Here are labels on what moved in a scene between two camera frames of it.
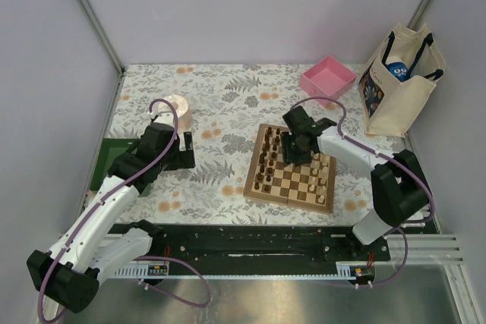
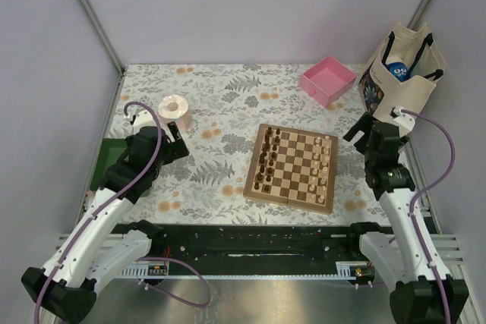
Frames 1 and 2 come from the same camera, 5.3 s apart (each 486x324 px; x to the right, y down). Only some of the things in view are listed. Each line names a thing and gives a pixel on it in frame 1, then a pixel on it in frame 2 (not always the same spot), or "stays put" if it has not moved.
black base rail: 203,244 stays put
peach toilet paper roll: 184,114 stays put
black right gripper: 288,155 → 364,124
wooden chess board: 310,186 stays put
